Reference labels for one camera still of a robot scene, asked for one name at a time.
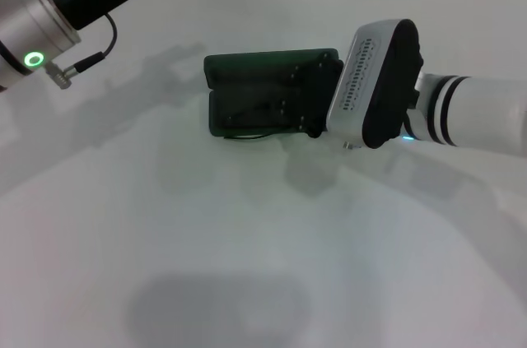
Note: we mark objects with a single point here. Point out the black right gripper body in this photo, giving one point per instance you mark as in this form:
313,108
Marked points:
317,93

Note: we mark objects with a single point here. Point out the green glasses case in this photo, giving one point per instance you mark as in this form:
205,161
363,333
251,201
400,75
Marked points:
230,72

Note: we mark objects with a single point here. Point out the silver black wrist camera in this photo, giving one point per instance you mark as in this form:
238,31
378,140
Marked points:
370,76

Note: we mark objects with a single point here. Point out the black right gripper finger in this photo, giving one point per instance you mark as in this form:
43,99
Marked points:
304,68
290,115

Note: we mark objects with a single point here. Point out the black glasses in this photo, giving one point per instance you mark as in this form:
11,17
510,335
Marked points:
251,139

